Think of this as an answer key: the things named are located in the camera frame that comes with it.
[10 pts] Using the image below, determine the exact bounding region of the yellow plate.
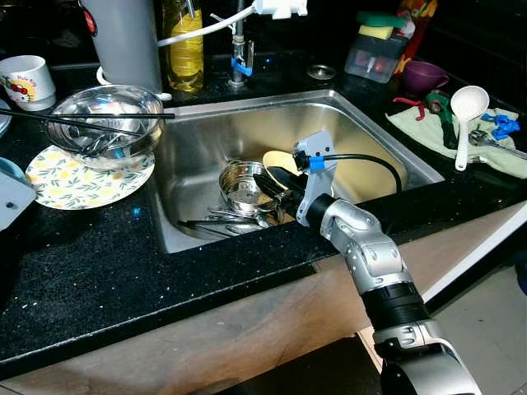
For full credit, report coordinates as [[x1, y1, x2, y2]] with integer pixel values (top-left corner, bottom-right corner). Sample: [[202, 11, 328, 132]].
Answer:
[[262, 150, 302, 176]]

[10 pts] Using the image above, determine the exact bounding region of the black chopstick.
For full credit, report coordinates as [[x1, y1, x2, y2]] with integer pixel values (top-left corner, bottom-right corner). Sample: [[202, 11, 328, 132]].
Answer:
[[0, 111, 176, 123], [177, 216, 252, 228]]

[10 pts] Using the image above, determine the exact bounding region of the steel spoon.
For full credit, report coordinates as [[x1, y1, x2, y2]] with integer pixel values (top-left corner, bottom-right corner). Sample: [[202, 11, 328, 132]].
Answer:
[[206, 206, 273, 233], [72, 123, 153, 159]]

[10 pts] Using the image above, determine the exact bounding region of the large steel bowl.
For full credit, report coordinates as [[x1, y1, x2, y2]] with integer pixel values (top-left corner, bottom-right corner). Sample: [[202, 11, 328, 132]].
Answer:
[[45, 84, 167, 172]]

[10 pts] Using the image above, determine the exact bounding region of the small steel pot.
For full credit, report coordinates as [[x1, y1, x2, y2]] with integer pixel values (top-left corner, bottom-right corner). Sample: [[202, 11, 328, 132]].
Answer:
[[218, 159, 285, 216]]

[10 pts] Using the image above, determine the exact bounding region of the stainless steel sink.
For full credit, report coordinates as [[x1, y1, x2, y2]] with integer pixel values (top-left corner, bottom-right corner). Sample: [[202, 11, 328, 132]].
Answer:
[[152, 89, 445, 253]]

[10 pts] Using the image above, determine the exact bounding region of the round metal lid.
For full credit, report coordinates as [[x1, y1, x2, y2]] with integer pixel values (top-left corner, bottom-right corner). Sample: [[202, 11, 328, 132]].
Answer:
[[307, 64, 337, 81]]

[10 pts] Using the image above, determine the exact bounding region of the steel faucet with blue valve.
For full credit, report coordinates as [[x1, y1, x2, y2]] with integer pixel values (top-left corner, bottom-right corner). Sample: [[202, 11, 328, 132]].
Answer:
[[229, 8, 254, 90]]

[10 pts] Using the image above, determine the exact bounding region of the light green cloth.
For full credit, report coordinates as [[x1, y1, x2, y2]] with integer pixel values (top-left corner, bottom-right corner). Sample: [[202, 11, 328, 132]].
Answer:
[[385, 105, 527, 179]]

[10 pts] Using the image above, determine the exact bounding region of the clear plastic sponge holder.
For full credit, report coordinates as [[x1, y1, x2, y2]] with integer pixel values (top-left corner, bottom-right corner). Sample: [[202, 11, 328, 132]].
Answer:
[[344, 33, 408, 83]]

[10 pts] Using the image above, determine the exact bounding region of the yellow oil bottle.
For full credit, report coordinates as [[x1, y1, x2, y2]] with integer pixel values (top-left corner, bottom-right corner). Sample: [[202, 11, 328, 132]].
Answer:
[[161, 0, 205, 93]]

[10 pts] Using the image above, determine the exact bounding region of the white tap adapter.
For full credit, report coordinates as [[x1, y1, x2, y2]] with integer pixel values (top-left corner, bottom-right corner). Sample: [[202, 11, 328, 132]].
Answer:
[[254, 0, 308, 20]]

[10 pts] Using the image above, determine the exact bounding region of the yellow sponge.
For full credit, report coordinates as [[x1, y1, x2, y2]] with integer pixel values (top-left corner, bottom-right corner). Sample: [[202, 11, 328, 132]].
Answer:
[[357, 25, 396, 40]]

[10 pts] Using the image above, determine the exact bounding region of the purple cup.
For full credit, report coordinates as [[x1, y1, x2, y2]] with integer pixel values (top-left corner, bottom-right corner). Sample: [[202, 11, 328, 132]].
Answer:
[[401, 60, 452, 94]]

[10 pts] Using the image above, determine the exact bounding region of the green scouring pad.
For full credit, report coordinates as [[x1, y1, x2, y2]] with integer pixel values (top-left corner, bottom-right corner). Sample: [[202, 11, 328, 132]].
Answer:
[[357, 11, 406, 28]]

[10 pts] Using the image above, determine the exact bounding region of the floral print plate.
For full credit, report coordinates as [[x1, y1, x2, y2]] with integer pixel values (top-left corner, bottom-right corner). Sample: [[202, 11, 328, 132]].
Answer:
[[25, 144, 156, 211]]

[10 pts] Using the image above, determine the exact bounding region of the white plastic ladle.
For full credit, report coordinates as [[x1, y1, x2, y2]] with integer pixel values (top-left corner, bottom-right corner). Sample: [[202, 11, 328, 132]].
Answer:
[[450, 85, 491, 172]]

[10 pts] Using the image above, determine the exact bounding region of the steel utensil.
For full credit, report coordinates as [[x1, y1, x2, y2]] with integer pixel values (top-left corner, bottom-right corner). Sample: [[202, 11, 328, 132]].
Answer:
[[469, 130, 527, 161]]

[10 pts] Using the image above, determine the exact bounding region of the grey cylindrical water filter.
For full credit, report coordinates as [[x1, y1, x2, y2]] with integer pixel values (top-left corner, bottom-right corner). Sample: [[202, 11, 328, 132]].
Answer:
[[78, 0, 163, 93]]

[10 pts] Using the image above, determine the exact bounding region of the red packet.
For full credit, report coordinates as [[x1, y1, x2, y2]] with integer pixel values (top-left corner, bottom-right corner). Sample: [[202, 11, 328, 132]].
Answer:
[[395, 0, 437, 71]]

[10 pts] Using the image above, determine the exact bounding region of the blue plastic clip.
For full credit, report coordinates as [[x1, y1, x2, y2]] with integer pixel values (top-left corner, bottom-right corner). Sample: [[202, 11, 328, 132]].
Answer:
[[480, 113, 521, 141]]

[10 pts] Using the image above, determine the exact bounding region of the white mug with cartoon print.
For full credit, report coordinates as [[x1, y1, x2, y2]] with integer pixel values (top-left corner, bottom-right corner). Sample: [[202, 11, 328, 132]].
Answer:
[[0, 55, 57, 112]]

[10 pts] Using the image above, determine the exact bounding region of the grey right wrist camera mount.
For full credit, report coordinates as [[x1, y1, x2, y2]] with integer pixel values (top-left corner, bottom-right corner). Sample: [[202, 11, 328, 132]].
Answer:
[[294, 130, 337, 227]]

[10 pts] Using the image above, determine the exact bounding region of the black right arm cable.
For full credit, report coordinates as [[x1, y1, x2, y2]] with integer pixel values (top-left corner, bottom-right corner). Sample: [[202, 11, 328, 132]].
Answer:
[[306, 151, 404, 198]]

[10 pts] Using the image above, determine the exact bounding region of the red handled tool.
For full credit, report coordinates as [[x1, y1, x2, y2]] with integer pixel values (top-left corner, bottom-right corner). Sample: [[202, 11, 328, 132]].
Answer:
[[393, 95, 429, 123]]

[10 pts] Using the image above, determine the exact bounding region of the white hose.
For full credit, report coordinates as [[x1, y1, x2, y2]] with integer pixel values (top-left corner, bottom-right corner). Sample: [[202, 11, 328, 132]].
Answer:
[[97, 4, 260, 101]]

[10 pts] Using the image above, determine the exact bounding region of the green tool with black handle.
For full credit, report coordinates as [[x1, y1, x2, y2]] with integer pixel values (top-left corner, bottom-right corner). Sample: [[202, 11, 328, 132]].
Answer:
[[426, 91, 459, 151]]

